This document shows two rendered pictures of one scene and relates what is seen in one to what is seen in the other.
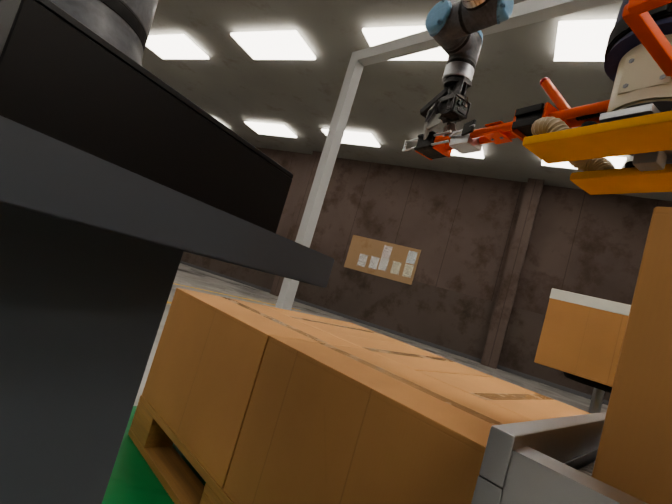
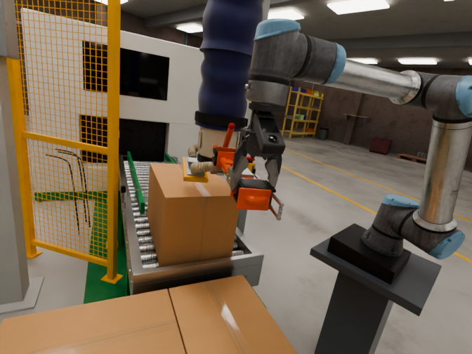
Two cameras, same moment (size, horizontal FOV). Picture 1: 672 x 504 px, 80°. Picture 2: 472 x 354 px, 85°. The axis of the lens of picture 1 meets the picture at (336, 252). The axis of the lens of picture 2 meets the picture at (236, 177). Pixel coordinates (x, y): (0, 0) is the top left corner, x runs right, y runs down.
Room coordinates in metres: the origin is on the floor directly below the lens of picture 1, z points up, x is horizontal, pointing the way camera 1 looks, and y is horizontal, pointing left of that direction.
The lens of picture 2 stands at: (1.80, -0.07, 1.43)
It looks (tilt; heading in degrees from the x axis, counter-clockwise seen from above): 16 degrees down; 197
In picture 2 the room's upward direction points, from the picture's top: 8 degrees clockwise
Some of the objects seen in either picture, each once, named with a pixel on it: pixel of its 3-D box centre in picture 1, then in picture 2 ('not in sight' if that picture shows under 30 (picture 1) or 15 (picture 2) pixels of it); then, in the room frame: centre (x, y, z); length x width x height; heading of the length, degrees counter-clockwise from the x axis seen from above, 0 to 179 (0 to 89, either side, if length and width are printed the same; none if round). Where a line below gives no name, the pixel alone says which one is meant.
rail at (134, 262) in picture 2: not in sight; (124, 197); (0.11, -1.55, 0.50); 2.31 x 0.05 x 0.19; 44
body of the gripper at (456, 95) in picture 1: (452, 100); (259, 130); (1.20, -0.22, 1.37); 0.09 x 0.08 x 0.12; 30
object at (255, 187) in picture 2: (434, 147); (249, 192); (1.23, -0.21, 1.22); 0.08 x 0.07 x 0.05; 31
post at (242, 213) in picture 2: not in sight; (240, 222); (-0.04, -0.54, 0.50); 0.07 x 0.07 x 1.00; 44
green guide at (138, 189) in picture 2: not in sight; (129, 173); (-0.18, -1.75, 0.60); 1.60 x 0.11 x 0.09; 44
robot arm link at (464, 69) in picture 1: (458, 77); (265, 95); (1.20, -0.21, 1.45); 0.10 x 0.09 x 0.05; 120
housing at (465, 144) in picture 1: (466, 141); (239, 178); (1.11, -0.27, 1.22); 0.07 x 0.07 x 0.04; 31
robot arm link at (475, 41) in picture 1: (464, 50); (274, 53); (1.20, -0.21, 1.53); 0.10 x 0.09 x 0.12; 132
